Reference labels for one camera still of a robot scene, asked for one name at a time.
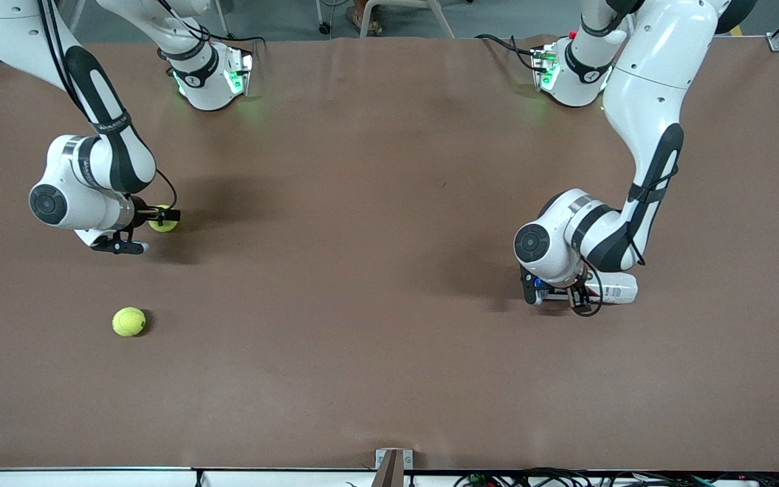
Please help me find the yellow tennis ball black logo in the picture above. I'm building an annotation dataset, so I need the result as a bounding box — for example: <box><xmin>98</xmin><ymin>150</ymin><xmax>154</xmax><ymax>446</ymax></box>
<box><xmin>148</xmin><ymin>204</ymin><xmax>179</xmax><ymax>233</ymax></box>

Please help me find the white blue tennis ball can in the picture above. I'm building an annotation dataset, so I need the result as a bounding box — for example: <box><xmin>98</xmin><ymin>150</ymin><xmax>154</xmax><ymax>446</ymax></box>
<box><xmin>586</xmin><ymin>272</ymin><xmax>639</xmax><ymax>306</ymax></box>

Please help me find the plain yellow tennis ball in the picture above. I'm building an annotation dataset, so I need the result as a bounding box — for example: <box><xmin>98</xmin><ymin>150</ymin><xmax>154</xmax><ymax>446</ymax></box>
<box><xmin>112</xmin><ymin>306</ymin><xmax>147</xmax><ymax>338</ymax></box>

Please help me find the arm base connector plate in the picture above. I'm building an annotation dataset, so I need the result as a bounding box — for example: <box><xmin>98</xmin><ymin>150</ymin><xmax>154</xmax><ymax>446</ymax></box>
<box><xmin>224</xmin><ymin>47</ymin><xmax>255</xmax><ymax>97</ymax></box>
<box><xmin>532</xmin><ymin>44</ymin><xmax>561</xmax><ymax>93</ymax></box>

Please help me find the brown table cover sheet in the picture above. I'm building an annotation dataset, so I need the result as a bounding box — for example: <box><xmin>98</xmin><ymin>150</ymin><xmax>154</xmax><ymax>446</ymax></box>
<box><xmin>0</xmin><ymin>35</ymin><xmax>779</xmax><ymax>472</ymax></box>

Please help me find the white table edge strip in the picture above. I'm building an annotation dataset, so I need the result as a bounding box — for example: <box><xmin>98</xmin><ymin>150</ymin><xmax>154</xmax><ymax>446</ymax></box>
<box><xmin>0</xmin><ymin>467</ymin><xmax>779</xmax><ymax>487</ymax></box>

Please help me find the person foot in sandal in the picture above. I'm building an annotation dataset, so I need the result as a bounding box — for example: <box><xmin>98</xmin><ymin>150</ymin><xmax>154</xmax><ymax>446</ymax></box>
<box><xmin>346</xmin><ymin>0</ymin><xmax>383</xmax><ymax>36</ymax></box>

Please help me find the black cable bundle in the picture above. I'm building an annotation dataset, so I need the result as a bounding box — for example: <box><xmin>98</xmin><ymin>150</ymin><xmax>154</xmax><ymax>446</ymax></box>
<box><xmin>454</xmin><ymin>468</ymin><xmax>779</xmax><ymax>487</ymax></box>

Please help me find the black arm base cable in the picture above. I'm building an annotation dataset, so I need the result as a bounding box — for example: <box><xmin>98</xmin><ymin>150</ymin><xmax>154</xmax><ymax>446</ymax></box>
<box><xmin>187</xmin><ymin>24</ymin><xmax>267</xmax><ymax>51</ymax></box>
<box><xmin>475</xmin><ymin>32</ymin><xmax>539</xmax><ymax>72</ymax></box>

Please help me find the grey metal camera mount bracket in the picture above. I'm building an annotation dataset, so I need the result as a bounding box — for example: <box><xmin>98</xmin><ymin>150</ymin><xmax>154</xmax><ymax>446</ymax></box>
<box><xmin>375</xmin><ymin>448</ymin><xmax>415</xmax><ymax>487</ymax></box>

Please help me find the white chair frame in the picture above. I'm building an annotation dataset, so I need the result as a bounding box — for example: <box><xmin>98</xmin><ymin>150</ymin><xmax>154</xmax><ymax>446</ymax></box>
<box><xmin>315</xmin><ymin>0</ymin><xmax>458</xmax><ymax>39</ymax></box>

